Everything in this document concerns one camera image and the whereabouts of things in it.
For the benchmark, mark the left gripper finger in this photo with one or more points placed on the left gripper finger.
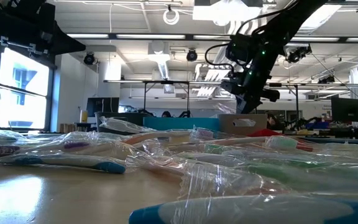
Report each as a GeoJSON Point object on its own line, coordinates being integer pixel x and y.
{"type": "Point", "coordinates": [64, 45]}

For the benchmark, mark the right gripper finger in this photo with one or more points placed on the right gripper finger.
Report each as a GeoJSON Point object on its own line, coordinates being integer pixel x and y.
{"type": "Point", "coordinates": [252, 104]}
{"type": "Point", "coordinates": [241, 105]}

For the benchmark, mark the toothbrushes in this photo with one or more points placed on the toothbrushes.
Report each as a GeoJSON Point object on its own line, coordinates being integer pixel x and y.
{"type": "Point", "coordinates": [225, 109]}

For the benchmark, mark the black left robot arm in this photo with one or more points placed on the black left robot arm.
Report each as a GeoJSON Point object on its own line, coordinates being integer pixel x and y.
{"type": "Point", "coordinates": [11, 18]}

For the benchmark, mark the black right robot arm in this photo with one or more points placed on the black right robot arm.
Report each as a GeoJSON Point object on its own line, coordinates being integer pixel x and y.
{"type": "Point", "coordinates": [278, 34]}

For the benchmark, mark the pale plastic bin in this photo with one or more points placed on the pale plastic bin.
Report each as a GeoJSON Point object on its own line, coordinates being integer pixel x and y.
{"type": "Point", "coordinates": [261, 124]}

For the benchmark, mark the person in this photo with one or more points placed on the person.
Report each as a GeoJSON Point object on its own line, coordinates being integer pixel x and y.
{"type": "Point", "coordinates": [166, 114]}
{"type": "Point", "coordinates": [271, 121]}

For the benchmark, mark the long ceiling light strip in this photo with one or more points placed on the long ceiling light strip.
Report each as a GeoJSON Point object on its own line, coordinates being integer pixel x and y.
{"type": "Point", "coordinates": [210, 37]}
{"type": "Point", "coordinates": [89, 35]}
{"type": "Point", "coordinates": [151, 36]}
{"type": "Point", "coordinates": [315, 39]}

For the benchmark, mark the red cloth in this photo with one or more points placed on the red cloth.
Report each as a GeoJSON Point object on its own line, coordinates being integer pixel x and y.
{"type": "Point", "coordinates": [264, 133]}

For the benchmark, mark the pink white wrapped toothbrush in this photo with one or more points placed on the pink white wrapped toothbrush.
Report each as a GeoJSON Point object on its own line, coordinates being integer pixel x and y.
{"type": "Point", "coordinates": [204, 134]}

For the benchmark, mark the teal plastic bin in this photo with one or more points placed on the teal plastic bin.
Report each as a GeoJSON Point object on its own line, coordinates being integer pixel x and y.
{"type": "Point", "coordinates": [182, 124]}

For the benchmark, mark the blue storage crates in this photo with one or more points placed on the blue storage crates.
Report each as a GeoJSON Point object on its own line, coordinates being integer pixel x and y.
{"type": "Point", "coordinates": [317, 125]}

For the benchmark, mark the black computer monitor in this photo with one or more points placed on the black computer monitor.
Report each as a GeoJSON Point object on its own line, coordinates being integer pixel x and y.
{"type": "Point", "coordinates": [102, 105]}
{"type": "Point", "coordinates": [348, 109]}

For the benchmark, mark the large bright window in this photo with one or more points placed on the large bright window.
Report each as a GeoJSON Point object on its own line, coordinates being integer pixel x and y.
{"type": "Point", "coordinates": [26, 109]}

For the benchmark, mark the yellow cup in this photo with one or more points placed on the yellow cup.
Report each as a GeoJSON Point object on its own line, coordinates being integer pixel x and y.
{"type": "Point", "coordinates": [84, 116]}

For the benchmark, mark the wooden blocks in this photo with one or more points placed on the wooden blocks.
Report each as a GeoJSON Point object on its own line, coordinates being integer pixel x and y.
{"type": "Point", "coordinates": [67, 127]}

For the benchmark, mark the orange toothbrush yellow bristles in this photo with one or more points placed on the orange toothbrush yellow bristles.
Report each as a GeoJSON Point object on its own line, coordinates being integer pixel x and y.
{"type": "Point", "coordinates": [154, 136]}

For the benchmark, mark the black desk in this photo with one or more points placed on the black desk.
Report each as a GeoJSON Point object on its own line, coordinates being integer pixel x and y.
{"type": "Point", "coordinates": [343, 133]}

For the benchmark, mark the dark grey plastic bin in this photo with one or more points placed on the dark grey plastic bin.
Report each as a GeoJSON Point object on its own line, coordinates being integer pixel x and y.
{"type": "Point", "coordinates": [135, 115]}

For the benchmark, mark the purple white wrapped toothbrush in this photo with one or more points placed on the purple white wrapped toothbrush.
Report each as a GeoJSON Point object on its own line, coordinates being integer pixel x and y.
{"type": "Point", "coordinates": [75, 145]}

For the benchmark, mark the blue white wrapped toothbrush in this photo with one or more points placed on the blue white wrapped toothbrush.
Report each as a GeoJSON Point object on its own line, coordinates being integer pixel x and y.
{"type": "Point", "coordinates": [73, 161]}
{"type": "Point", "coordinates": [244, 211]}

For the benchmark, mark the black ceiling camera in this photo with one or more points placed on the black ceiling camera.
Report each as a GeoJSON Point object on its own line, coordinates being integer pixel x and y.
{"type": "Point", "coordinates": [89, 58]}
{"type": "Point", "coordinates": [298, 54]}
{"type": "Point", "coordinates": [191, 55]}

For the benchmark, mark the black metal rig frame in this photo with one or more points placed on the black metal rig frame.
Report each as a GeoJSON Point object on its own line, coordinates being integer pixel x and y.
{"type": "Point", "coordinates": [166, 82]}
{"type": "Point", "coordinates": [296, 99]}

